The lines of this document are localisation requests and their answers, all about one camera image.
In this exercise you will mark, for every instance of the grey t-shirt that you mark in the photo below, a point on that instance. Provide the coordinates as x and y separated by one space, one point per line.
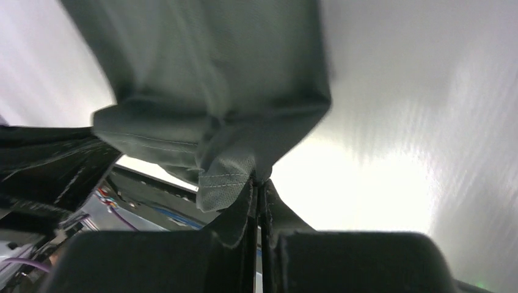
213 92

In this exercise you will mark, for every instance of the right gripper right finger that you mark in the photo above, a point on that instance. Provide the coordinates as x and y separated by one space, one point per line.
297 258

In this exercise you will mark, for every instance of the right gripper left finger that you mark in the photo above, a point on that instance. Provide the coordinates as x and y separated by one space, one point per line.
221 257

